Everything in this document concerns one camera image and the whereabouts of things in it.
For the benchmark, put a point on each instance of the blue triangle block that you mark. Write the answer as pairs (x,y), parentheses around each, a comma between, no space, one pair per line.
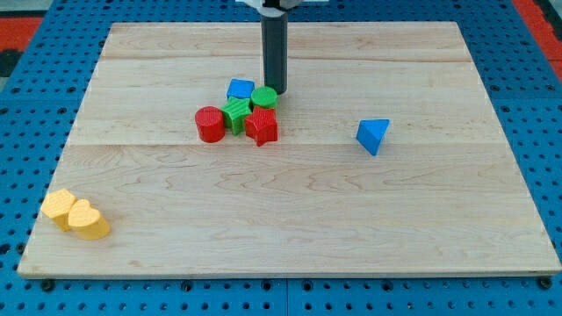
(371,132)

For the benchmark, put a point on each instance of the red star block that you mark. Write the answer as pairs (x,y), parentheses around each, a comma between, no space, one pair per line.
(261,125)

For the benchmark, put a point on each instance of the green cylinder block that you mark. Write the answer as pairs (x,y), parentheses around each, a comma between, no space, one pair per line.
(265,97)

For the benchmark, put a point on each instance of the green star block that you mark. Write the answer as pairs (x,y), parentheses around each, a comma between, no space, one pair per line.
(234,111)

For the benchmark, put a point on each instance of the red cylinder block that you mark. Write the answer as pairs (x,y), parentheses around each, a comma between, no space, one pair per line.
(210,124)

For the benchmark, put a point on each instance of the blue cube block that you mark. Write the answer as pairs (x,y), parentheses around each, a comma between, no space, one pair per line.
(240,88)

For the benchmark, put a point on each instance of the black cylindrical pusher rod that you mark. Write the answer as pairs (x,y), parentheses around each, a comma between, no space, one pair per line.
(274,26)

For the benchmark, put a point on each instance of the wooden board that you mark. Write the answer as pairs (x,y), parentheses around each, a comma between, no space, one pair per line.
(442,198)

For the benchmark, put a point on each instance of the yellow heart block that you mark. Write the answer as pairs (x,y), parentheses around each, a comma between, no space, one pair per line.
(87,222)

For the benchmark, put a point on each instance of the yellow hexagon block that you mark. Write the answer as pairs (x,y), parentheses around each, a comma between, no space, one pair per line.
(57,205)

